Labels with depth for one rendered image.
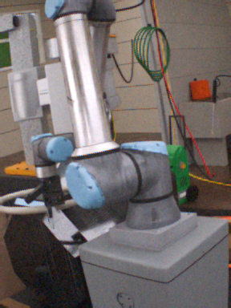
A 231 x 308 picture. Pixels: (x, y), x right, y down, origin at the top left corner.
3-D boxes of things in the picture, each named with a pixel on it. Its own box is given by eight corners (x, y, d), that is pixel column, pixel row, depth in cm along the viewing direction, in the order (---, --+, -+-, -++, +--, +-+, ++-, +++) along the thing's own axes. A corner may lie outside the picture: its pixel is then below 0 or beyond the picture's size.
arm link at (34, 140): (35, 135, 159) (26, 135, 167) (40, 168, 160) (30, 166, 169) (57, 131, 164) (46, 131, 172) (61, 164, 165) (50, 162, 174)
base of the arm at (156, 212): (192, 214, 143) (189, 186, 142) (155, 232, 131) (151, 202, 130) (152, 210, 157) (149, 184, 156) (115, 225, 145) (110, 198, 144)
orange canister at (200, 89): (188, 103, 568) (184, 79, 561) (206, 98, 602) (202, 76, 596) (201, 102, 552) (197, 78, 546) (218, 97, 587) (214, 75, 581)
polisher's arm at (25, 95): (4, 115, 327) (0, 86, 323) (26, 108, 358) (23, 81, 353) (83, 103, 297) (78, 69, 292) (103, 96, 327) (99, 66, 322)
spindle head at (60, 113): (74, 128, 277) (65, 62, 268) (107, 124, 271) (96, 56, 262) (54, 140, 243) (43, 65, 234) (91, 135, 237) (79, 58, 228)
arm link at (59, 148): (77, 133, 154) (62, 133, 165) (48, 139, 148) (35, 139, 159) (80, 159, 156) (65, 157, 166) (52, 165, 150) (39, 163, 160)
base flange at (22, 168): (3, 173, 341) (2, 168, 340) (42, 159, 379) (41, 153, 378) (40, 176, 311) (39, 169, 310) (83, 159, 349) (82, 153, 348)
